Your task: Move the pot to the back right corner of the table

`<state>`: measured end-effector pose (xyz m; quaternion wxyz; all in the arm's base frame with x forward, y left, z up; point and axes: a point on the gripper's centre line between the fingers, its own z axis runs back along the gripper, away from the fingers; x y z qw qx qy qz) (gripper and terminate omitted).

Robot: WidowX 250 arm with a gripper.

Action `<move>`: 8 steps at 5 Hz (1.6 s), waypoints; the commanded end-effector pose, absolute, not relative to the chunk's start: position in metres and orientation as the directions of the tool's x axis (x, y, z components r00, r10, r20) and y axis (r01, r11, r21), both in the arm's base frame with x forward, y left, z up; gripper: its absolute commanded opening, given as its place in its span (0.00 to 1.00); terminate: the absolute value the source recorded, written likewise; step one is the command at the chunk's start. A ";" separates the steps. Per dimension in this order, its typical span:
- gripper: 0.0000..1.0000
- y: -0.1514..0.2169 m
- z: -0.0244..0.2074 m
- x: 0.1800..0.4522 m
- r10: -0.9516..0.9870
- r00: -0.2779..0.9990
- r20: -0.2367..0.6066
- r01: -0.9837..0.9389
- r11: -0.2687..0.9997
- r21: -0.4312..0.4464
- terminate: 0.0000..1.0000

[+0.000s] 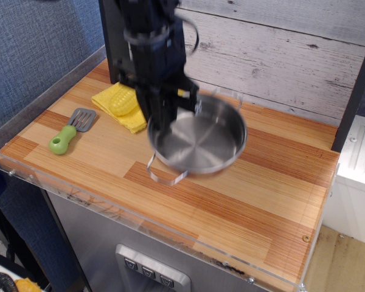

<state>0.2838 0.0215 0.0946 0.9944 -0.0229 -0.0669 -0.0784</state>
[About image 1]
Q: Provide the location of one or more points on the silver dispenser button panel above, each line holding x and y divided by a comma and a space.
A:
152, 269

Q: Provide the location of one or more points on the black frame post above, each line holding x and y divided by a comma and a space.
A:
350, 111
117, 49

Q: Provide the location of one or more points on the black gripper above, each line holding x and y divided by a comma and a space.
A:
159, 57

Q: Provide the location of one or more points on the stainless steel pot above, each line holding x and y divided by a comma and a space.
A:
200, 143

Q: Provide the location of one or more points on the black right frame post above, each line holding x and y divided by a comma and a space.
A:
350, 111

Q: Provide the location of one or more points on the yellow toy corn cob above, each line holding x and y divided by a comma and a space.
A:
123, 101

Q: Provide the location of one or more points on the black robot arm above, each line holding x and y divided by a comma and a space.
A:
153, 13

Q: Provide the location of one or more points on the clear acrylic table guard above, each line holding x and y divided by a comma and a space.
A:
258, 219

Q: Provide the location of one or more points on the black left frame post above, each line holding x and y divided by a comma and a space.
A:
117, 49

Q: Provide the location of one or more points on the white side cabinet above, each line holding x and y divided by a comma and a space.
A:
345, 208

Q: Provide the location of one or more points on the yellow folded cloth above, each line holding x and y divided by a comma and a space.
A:
134, 121

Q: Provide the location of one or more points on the green handled grey spatula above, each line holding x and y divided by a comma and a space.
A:
80, 121

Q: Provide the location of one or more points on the stainless steel cabinet front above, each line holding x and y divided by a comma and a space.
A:
94, 237

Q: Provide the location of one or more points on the yellow object bottom left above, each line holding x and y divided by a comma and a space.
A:
26, 285

